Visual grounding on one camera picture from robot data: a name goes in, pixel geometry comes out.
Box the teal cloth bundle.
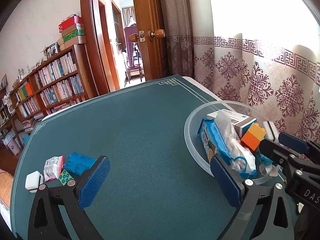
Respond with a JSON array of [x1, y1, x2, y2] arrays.
[[256, 152, 278, 177]]

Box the white black sponge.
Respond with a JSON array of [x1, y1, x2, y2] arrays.
[[263, 121, 279, 142], [25, 171, 43, 193]]

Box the orange yellow toy brick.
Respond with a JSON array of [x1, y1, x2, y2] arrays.
[[241, 122, 266, 152]]

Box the white cotton swab bag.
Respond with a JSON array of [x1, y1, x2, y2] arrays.
[[214, 110, 257, 179]]

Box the white blue medicine box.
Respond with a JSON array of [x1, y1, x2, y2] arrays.
[[222, 109, 257, 138]]

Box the clear plastic bowl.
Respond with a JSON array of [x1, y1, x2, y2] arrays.
[[184, 101, 283, 185]]

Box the blue noodle snack packet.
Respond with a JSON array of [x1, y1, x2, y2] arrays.
[[197, 118, 231, 165]]

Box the white black sponge on table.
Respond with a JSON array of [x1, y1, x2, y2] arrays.
[[25, 171, 43, 193]]

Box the green dotted card box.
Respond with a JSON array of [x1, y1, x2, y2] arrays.
[[59, 169, 74, 185]]

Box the red white snack packet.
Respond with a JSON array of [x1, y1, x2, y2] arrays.
[[43, 155, 64, 181]]

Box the bed with orange blanket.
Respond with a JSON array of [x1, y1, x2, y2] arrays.
[[0, 170, 13, 229]]

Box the dark blue foil packet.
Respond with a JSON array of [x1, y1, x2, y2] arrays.
[[63, 152, 96, 176]]

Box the small wooden side shelf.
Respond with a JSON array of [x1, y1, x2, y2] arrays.
[[0, 84, 25, 153]]

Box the green table mat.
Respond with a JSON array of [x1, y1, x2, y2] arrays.
[[10, 76, 235, 239]]

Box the patterned curtain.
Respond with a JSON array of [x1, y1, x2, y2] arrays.
[[160, 0, 319, 142]]

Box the wooden bookshelf with books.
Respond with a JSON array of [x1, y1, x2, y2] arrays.
[[9, 44, 98, 132]]

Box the wooden door with knob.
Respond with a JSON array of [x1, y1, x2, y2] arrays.
[[133, 0, 168, 81]]

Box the stacked boxes on bookshelf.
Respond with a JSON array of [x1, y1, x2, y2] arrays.
[[57, 14, 86, 51]]

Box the purple hanging pants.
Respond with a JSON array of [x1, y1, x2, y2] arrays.
[[124, 24, 138, 67]]

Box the picture frame on bookshelf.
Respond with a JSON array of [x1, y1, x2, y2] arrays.
[[43, 42, 60, 59]]

